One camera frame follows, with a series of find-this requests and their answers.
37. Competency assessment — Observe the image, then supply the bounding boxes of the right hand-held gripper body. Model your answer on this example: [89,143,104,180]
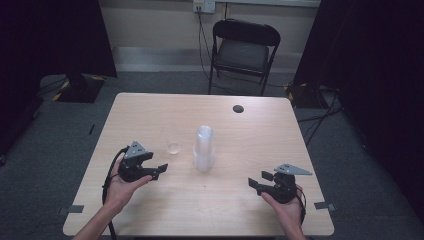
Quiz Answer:
[263,163,313,204]

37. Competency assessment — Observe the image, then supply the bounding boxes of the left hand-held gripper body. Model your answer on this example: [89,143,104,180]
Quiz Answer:
[118,140,154,183]

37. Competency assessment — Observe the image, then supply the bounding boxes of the single clear plastic cup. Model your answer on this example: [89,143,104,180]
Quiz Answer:
[164,131,182,156]

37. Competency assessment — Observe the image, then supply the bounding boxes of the stack of clear plastic cups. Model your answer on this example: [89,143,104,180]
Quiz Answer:
[192,124,216,173]

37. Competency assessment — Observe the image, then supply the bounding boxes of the person's right hand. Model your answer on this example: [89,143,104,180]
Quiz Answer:
[260,187,305,234]

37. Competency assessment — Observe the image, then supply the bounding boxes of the person's left hand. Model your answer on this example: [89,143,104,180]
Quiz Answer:
[104,160,154,213]

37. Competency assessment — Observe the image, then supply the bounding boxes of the grey tape strip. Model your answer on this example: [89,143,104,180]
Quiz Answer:
[59,204,85,216]
[313,201,337,212]

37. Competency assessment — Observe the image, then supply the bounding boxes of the black stand base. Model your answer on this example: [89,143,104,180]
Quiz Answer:
[285,81,329,109]
[53,73,107,104]

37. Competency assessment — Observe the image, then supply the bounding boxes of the black folding chair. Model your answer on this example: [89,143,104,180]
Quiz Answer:
[208,18,282,97]

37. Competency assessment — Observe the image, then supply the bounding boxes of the black curtain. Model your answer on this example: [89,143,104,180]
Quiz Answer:
[0,0,118,155]
[293,0,424,224]

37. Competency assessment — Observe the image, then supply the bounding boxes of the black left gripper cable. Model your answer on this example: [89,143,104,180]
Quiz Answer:
[101,145,131,240]

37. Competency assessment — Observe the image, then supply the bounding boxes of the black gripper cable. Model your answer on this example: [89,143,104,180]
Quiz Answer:
[294,185,307,225]
[101,145,131,240]

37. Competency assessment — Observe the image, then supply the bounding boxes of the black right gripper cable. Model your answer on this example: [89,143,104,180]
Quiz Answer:
[294,185,307,225]

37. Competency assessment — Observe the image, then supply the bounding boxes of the black floor cables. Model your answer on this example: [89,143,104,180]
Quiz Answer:
[36,77,69,98]
[296,84,344,148]

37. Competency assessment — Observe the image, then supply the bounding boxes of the white wall socket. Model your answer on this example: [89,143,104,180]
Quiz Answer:
[193,0,217,14]

